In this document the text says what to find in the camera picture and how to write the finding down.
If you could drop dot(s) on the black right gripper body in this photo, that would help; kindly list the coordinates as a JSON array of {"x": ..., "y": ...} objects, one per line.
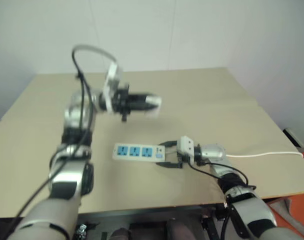
[{"x": 183, "y": 160}]

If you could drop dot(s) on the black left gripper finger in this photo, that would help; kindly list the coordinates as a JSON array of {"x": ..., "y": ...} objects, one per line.
[
  {"x": 139, "y": 97},
  {"x": 140, "y": 107}
]

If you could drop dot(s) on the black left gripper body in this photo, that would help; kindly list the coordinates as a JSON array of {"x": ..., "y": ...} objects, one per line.
[{"x": 120, "y": 100}]

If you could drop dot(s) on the white charger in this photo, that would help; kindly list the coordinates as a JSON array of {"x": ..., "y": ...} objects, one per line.
[{"x": 155, "y": 102}]

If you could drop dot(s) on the white power strip blue sockets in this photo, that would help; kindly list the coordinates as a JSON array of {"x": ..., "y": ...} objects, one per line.
[{"x": 134, "y": 152}]

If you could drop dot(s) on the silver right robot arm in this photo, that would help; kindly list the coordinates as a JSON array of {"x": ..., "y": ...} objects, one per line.
[{"x": 252, "y": 212}]

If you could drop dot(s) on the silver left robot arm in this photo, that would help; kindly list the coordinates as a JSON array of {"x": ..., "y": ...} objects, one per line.
[{"x": 66, "y": 175}]

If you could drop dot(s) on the dark rounded shape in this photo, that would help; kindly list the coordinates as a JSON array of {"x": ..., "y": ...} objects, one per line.
[{"x": 120, "y": 234}]

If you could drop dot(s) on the small metal caster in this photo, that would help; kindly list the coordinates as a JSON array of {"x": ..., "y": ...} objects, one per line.
[{"x": 82, "y": 230}]

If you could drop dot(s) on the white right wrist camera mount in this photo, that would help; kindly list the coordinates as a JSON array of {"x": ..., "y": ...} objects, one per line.
[{"x": 186, "y": 146}]

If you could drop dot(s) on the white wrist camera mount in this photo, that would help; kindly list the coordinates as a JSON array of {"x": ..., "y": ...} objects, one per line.
[
  {"x": 186, "y": 146},
  {"x": 112, "y": 77}
]

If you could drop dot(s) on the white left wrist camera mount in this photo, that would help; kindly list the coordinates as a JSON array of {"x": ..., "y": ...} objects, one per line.
[{"x": 112, "y": 77}]

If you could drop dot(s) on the black table frame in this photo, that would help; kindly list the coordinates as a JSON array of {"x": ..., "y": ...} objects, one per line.
[{"x": 146, "y": 212}]

